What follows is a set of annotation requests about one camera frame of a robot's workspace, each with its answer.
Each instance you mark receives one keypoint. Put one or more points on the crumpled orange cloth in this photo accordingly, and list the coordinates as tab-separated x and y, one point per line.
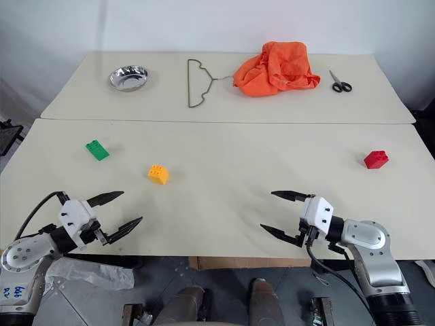
275	71

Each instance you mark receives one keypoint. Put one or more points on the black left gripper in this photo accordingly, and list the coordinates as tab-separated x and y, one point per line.
91	233

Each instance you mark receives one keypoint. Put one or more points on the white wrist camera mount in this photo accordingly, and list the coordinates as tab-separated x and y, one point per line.
74	213
318	212

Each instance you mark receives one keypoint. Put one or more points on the clear plastic bag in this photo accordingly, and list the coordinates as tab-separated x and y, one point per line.
88	275

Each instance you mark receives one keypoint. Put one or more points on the green toy brick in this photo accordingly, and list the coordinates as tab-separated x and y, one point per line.
97	150

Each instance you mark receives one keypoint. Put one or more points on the dark rounded shape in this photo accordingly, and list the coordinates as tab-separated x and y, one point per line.
265	302
181	305

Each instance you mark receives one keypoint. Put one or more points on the black stand beside table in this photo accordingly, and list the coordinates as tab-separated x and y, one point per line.
8	136

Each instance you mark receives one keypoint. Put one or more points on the shiny metal bowl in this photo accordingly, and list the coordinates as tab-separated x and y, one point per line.
129	78

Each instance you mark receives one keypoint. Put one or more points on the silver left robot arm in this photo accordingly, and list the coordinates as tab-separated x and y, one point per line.
23	253

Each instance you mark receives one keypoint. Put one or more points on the white object on floor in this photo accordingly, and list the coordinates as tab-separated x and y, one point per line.
426	270

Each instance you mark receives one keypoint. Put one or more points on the rusty metal bracket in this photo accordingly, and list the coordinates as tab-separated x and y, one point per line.
321	310
130	314

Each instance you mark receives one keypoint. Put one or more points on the red toy brick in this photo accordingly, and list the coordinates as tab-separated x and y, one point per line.
376	159

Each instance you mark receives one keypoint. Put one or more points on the yellow toy brick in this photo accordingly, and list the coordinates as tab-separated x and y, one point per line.
158	175

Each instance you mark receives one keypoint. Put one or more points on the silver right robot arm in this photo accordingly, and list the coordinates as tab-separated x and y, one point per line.
377	251

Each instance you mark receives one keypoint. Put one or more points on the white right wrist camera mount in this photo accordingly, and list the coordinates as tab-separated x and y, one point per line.
318	212

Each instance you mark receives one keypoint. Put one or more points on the brown cardboard piece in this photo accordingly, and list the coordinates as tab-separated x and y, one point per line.
248	262

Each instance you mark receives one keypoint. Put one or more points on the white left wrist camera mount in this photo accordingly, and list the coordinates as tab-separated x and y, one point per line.
74	213

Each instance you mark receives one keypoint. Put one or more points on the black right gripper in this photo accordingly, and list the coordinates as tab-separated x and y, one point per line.
303	231

